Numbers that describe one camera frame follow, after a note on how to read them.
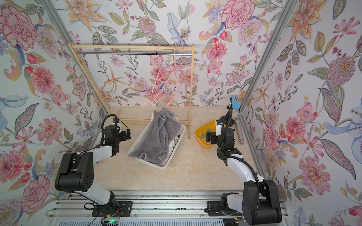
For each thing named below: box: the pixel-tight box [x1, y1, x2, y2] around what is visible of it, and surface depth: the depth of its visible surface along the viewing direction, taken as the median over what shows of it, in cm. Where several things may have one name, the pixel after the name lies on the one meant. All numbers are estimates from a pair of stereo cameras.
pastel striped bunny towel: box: [164, 134, 181, 163], surface depth 90 cm
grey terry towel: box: [129, 107, 181, 164], surface depth 92 cm
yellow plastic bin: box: [194, 119, 217, 149], surface depth 106 cm
